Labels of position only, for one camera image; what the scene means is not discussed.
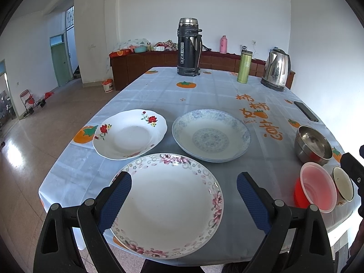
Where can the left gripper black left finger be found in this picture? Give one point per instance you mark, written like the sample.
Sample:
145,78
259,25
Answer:
56,250

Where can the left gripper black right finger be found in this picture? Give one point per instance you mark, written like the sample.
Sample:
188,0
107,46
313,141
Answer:
295,239

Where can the cream enamel bowl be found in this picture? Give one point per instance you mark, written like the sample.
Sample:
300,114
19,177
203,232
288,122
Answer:
344,186

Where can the pink plastic bowl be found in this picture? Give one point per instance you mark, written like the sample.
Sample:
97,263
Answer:
315,186

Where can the stainless steel bowl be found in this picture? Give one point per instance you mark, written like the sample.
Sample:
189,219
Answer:
311,146

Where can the pink floral rim plate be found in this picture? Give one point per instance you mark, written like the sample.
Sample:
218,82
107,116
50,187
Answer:
174,207

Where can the red flower white plate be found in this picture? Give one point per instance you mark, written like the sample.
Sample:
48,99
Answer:
129,134

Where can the black smartphone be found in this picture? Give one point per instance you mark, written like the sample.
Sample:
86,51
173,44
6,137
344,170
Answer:
306,111

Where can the stainless electric kettle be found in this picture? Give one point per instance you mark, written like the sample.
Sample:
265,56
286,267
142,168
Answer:
277,70

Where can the blue patterned white plate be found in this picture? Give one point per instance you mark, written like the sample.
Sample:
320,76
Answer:
211,135

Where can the green tumbler bottle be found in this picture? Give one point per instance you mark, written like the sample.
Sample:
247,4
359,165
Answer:
244,66

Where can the red folding chair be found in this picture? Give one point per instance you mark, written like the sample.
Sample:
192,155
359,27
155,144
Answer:
28,101

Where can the persimmon print tablecloth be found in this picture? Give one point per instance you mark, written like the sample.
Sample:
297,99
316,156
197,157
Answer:
271,117

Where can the white orange bucket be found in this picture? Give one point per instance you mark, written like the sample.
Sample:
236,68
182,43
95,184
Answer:
108,85

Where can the green door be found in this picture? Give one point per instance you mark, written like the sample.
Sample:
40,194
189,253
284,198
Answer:
60,60

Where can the pink thermos bottle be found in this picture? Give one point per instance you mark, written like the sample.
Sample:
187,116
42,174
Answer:
223,44

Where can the dark wooden sideboard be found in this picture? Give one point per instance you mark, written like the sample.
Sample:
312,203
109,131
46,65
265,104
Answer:
128,67

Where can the large dark thermos flask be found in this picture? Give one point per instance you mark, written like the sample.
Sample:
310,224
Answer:
189,47

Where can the teal basin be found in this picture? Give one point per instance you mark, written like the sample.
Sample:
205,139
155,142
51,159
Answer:
140,49

